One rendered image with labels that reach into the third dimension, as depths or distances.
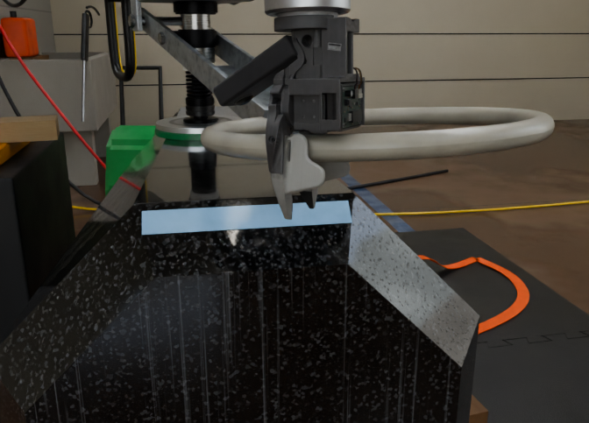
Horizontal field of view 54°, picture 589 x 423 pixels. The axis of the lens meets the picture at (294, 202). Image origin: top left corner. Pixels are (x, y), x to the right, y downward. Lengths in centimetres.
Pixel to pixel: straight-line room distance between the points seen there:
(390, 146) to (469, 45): 634
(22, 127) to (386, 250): 99
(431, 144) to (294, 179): 15
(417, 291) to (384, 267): 8
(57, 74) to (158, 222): 323
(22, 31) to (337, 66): 388
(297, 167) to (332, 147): 4
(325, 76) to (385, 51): 595
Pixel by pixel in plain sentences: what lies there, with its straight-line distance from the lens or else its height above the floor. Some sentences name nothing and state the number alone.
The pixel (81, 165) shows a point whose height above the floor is 14.
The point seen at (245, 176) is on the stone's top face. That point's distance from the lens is 98.
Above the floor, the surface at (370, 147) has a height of 93.
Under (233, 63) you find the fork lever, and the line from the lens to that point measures 135.
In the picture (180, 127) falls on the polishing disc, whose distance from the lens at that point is 134.
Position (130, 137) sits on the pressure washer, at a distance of 290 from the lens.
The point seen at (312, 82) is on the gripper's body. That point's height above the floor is 99.
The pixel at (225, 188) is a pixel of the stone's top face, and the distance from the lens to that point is 91.
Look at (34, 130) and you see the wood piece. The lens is 156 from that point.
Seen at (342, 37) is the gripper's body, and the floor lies 104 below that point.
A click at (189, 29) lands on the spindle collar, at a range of 138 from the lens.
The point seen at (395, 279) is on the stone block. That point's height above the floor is 68.
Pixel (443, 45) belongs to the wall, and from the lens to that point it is 680.
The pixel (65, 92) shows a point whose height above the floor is 66.
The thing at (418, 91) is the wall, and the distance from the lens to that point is 673.
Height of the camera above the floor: 105
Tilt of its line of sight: 17 degrees down
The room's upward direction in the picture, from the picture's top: straight up
